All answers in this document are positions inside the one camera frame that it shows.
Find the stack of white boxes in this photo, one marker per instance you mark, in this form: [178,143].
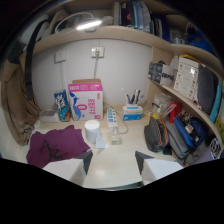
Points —
[187,77]

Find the pink and white cardboard box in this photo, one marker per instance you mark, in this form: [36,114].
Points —
[86,100]

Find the clear plastic bag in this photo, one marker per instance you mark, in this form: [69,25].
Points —
[162,103]

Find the blue bag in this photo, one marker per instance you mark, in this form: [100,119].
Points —
[188,131]

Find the purple shirt with black print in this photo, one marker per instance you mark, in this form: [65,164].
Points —
[55,145]

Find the red box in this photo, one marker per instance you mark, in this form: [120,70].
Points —
[175,111]

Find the clear plastic container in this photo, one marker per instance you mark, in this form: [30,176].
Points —
[49,115]

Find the white power strip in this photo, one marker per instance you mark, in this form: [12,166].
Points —
[112,119]

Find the black and white box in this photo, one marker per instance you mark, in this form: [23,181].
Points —
[161,73]

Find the blue snack packet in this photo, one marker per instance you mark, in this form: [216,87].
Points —
[62,105]

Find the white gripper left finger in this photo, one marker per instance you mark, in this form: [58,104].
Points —
[68,168]

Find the brown curtain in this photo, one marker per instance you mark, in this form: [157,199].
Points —
[18,100]

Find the white wall socket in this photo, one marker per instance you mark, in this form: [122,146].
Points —
[97,51]

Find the blue item on shelf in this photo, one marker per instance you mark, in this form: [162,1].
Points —
[198,38]

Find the white toilet paper roll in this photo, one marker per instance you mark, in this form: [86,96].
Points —
[92,130]

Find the wooden shelf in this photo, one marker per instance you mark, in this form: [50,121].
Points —
[126,35]

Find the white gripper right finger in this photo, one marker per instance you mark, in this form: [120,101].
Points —
[156,168]

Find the blue and white pen box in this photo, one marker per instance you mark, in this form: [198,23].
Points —
[132,112]

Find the dark round cushion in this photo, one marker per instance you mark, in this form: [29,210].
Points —
[206,90]

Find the white desk lamp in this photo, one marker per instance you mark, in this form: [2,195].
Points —
[87,22]

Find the grey and orange pouch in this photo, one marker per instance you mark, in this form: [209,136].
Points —
[155,135]

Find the small clear glass bottle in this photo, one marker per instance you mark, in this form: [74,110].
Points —
[115,135]

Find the row of books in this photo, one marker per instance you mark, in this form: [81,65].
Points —
[141,16]

